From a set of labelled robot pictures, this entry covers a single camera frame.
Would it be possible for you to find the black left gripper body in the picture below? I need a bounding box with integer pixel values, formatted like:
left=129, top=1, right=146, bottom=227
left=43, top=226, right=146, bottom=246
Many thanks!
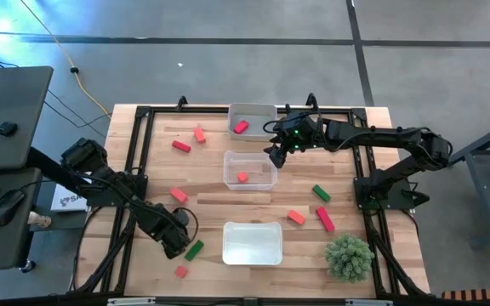
left=140, top=202, right=191, bottom=250

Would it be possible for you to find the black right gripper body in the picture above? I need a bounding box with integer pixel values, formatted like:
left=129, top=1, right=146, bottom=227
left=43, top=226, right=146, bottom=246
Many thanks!
left=271, top=110, right=325, bottom=156

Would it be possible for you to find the green wooden block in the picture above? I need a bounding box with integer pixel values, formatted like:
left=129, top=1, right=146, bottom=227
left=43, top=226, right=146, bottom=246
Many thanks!
left=183, top=239, right=206, bottom=263
left=311, top=184, right=332, bottom=203

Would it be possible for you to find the long red wooden block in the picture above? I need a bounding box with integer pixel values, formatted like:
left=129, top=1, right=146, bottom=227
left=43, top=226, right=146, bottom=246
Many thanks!
left=315, top=206, right=336, bottom=233

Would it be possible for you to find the clear plastic bin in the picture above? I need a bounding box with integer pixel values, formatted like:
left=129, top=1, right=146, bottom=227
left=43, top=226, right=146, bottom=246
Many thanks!
left=222, top=150, right=279, bottom=191

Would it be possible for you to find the light grey plastic bin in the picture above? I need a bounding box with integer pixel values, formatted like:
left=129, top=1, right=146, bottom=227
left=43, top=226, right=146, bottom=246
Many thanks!
left=226, top=102, right=278, bottom=142

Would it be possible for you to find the white plastic bin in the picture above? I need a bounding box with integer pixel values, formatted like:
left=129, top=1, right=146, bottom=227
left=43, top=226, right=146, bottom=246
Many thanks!
left=221, top=220, right=284, bottom=267

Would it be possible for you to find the white printed paper sign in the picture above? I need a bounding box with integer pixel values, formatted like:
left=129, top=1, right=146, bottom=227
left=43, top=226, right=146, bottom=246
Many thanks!
left=50, top=164, right=91, bottom=213

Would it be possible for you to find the small green artificial plant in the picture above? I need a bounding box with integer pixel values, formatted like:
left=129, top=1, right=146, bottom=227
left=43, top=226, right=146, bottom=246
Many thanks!
left=323, top=232, right=376, bottom=285

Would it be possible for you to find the small beige figurine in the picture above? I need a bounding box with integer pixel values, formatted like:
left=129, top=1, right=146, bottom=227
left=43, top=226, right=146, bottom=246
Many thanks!
left=26, top=211, right=53, bottom=230

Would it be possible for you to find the black diagonal bar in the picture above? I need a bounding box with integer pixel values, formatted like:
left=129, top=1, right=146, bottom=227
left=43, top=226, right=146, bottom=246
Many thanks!
left=26, top=145, right=83, bottom=190

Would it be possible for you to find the black computer mouse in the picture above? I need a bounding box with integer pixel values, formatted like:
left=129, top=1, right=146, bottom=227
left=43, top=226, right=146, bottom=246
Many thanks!
left=0, top=189, right=26, bottom=228

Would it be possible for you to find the dark grey desk top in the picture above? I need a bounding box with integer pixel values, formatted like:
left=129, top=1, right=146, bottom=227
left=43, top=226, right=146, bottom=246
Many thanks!
left=0, top=65, right=54, bottom=172
left=0, top=167, right=43, bottom=273

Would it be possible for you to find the small black device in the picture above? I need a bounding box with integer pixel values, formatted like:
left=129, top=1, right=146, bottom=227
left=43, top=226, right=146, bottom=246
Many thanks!
left=0, top=121, right=19, bottom=138

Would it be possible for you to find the black orange striped strip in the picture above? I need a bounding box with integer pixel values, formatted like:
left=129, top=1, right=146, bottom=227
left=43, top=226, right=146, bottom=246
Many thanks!
left=441, top=286, right=490, bottom=301

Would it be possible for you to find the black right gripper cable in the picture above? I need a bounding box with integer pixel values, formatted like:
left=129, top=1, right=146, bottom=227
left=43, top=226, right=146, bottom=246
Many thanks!
left=263, top=110, right=310, bottom=133

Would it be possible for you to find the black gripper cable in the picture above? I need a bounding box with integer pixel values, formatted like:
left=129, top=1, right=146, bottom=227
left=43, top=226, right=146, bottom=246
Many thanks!
left=172, top=207, right=201, bottom=241
left=263, top=110, right=310, bottom=133

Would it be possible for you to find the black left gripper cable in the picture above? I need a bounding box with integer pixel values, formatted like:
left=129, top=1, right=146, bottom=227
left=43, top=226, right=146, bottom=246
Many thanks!
left=172, top=207, right=201, bottom=241

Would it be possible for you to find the black cable bundle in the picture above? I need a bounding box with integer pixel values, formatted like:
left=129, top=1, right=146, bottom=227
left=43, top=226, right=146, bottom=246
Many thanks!
left=81, top=207, right=140, bottom=294
left=363, top=208, right=427, bottom=297

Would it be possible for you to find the silver metal bracket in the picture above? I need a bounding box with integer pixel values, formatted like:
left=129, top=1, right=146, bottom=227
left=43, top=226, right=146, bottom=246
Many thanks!
left=345, top=298, right=394, bottom=306
left=106, top=297, right=157, bottom=306

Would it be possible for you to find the black aluminium table frame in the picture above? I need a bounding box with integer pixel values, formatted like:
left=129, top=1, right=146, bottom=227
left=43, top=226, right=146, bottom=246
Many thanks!
left=69, top=92, right=432, bottom=306

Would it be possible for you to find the yellow floor cable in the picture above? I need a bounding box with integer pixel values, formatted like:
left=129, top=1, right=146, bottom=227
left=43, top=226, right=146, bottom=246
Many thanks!
left=18, top=0, right=113, bottom=119

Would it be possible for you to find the grey metal desk frame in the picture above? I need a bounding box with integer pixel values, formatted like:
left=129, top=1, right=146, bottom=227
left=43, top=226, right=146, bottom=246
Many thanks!
left=440, top=115, right=490, bottom=250

